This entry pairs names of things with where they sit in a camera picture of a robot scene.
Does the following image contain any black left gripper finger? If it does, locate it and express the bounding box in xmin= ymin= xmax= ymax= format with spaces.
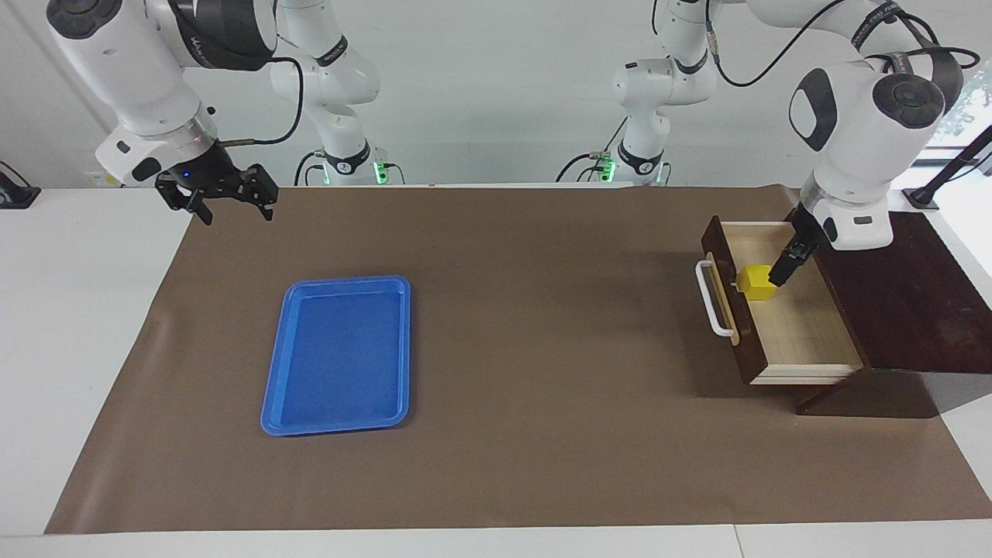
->
xmin=769 ymin=242 xmax=813 ymax=289

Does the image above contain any black linkage right gripper finger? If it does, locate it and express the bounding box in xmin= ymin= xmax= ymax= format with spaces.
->
xmin=236 ymin=164 xmax=278 ymax=222
xmin=155 ymin=177 xmax=213 ymax=226

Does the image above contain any yellow cube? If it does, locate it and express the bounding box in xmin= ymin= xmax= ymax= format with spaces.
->
xmin=736 ymin=264 xmax=778 ymax=303

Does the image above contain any wooden drawer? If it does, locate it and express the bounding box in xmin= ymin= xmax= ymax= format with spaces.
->
xmin=695 ymin=217 xmax=869 ymax=386

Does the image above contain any beige handle backing plate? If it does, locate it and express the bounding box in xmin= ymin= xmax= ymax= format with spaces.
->
xmin=717 ymin=267 xmax=753 ymax=347

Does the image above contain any white drawer handle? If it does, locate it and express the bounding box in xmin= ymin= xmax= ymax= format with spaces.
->
xmin=695 ymin=260 xmax=737 ymax=338

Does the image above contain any dark wooden cabinet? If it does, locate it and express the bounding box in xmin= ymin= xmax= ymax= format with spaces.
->
xmin=783 ymin=208 xmax=992 ymax=419

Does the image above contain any black angled stand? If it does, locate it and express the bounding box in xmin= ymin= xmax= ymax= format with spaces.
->
xmin=903 ymin=124 xmax=992 ymax=212

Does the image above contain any blue plastic tray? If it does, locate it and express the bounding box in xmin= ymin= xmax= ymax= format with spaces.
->
xmin=260 ymin=275 xmax=412 ymax=437

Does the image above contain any brown table mat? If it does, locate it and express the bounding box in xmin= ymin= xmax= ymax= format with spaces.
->
xmin=44 ymin=184 xmax=992 ymax=536

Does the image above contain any black base cable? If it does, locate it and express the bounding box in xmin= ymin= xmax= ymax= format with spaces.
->
xmin=556 ymin=116 xmax=629 ymax=184
xmin=294 ymin=150 xmax=326 ymax=187

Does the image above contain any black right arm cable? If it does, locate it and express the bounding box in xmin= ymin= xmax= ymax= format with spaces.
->
xmin=217 ymin=54 xmax=307 ymax=148

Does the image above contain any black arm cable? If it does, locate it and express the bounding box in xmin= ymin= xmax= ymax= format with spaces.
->
xmin=701 ymin=0 xmax=981 ymax=88
xmin=217 ymin=54 xmax=307 ymax=148

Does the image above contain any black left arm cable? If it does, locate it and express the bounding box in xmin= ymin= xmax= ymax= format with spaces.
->
xmin=701 ymin=0 xmax=981 ymax=88

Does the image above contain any small black desk mount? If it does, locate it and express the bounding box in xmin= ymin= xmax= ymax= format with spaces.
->
xmin=0 ymin=161 xmax=41 ymax=208

